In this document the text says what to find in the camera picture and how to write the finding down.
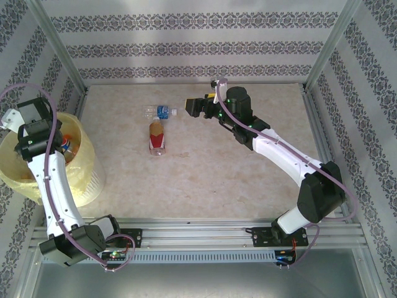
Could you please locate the blue label water bottle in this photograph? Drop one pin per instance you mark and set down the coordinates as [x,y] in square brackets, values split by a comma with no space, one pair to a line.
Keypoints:
[162,112]

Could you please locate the left circuit board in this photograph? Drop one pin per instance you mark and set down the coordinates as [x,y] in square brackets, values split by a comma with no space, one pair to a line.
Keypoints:
[113,255]

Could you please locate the right circuit board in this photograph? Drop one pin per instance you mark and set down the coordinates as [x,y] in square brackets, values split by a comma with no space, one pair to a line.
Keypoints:
[283,257]

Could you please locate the black left mount plate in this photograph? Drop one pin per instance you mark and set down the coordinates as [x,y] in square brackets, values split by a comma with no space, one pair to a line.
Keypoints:
[135,237]

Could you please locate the yellow lined waste bin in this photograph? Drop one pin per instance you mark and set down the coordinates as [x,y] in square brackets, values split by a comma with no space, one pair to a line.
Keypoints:
[83,174]

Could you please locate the black right mount plate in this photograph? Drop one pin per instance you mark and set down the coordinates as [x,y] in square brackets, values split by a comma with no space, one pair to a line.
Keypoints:
[259,237]

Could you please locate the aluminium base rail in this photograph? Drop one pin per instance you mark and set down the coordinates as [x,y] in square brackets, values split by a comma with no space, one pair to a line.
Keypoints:
[198,231]

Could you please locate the aluminium frame post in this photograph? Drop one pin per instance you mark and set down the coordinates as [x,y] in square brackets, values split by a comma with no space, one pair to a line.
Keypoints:
[331,43]
[59,43]

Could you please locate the circuit board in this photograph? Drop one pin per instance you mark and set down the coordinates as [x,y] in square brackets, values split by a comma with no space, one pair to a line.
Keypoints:
[283,257]
[113,255]

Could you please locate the red gold tea bottle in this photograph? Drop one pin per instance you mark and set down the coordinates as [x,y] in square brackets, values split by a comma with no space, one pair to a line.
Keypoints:
[156,138]

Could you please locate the black mount plate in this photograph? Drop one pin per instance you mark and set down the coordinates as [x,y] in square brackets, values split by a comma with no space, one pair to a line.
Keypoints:
[135,237]
[259,237]

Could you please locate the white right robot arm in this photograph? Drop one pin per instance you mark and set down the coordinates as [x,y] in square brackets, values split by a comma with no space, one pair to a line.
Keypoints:
[279,152]

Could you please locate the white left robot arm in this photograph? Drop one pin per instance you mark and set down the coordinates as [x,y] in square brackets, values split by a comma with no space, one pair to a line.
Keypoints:
[52,192]

